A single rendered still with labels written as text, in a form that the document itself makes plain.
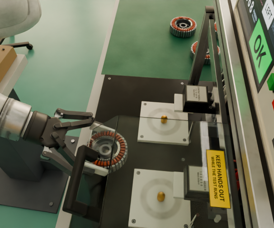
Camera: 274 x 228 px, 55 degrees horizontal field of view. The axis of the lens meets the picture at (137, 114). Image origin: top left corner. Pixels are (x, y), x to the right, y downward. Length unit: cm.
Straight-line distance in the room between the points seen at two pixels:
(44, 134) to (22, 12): 45
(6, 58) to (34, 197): 82
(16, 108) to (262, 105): 49
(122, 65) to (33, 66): 134
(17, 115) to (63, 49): 177
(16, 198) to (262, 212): 143
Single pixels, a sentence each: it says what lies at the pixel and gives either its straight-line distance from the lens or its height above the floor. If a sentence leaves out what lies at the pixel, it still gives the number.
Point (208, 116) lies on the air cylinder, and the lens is 81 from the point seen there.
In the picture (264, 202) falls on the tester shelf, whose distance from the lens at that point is 39.
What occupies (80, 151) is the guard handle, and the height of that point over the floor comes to 106.
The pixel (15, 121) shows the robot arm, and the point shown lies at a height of 98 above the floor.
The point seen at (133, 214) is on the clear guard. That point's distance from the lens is 40.
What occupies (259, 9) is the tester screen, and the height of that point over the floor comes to 120.
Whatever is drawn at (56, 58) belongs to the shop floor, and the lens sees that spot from 230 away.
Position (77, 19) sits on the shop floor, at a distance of 270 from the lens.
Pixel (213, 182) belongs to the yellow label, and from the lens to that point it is 43.
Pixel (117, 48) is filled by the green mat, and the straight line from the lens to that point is 111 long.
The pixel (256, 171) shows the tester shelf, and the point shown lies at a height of 112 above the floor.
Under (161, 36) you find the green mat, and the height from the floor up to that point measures 75.
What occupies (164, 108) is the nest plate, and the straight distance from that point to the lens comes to 85.
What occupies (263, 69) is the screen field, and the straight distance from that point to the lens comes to 46.
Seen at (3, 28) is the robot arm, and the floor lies 94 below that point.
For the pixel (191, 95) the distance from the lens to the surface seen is 71.
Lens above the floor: 145
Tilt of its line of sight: 53 degrees down
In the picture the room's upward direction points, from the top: straight up
